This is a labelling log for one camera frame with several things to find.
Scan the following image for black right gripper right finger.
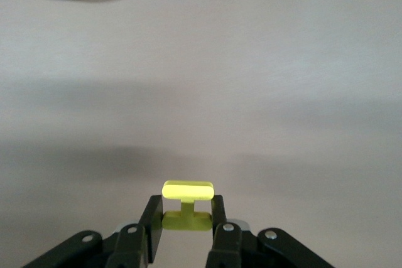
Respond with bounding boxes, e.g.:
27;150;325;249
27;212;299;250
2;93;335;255
205;195;334;268

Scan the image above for brown table cover sheet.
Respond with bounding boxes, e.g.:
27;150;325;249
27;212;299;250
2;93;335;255
0;0;402;268

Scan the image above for yellow uppercase letter H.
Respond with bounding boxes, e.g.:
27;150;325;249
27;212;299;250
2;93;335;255
161;180;215;233

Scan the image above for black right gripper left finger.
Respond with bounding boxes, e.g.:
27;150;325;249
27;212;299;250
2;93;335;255
21;195;166;268

